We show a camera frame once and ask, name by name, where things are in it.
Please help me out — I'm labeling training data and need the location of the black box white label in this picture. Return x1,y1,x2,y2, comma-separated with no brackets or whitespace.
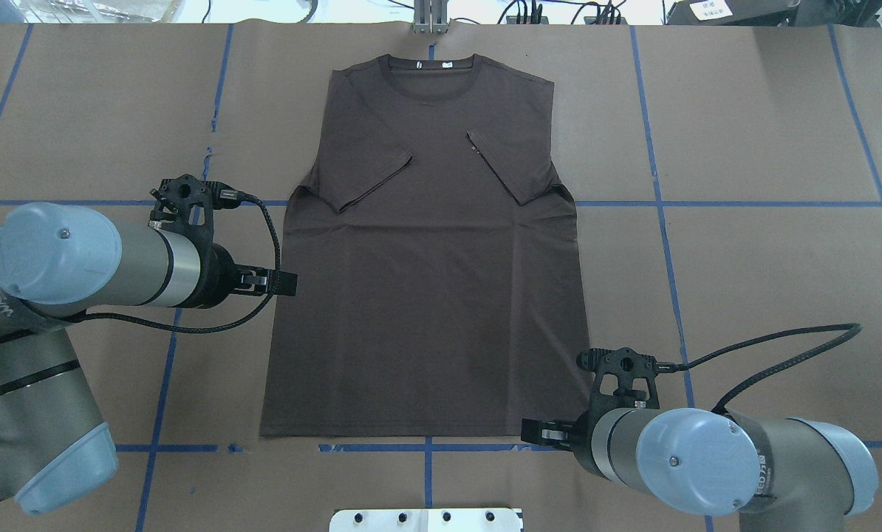
665,1,800,27

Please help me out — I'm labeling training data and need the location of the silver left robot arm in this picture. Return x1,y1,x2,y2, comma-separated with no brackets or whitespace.
0,202,297,516

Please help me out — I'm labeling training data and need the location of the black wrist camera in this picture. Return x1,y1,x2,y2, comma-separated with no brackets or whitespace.
148,174,245,238
576,347,683,421

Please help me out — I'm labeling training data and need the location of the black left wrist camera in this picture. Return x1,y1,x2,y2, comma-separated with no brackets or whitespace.
148,174,245,238

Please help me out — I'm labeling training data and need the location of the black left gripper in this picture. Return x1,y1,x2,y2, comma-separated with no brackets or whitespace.
197,245,298,307

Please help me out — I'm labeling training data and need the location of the aluminium frame post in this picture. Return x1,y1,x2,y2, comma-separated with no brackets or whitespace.
411,0,450,35

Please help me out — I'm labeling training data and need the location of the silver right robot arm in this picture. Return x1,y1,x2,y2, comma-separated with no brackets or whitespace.
521,407,880,531

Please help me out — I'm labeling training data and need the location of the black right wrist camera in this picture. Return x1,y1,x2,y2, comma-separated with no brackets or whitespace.
576,347,683,421

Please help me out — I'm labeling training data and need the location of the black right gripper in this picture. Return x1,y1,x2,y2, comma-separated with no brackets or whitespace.
521,411,601,474

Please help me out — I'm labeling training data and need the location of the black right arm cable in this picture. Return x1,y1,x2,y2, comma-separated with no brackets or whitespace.
657,323,863,415

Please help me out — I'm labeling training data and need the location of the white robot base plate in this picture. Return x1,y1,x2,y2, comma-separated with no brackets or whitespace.
329,508,524,531

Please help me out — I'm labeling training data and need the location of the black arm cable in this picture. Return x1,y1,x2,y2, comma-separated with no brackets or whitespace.
657,323,863,415
64,191,282,334

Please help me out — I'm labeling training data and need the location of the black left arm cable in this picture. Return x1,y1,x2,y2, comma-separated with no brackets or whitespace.
64,191,282,334

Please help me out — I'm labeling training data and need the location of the dark brown t-shirt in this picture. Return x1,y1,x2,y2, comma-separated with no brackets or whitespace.
259,55,592,438

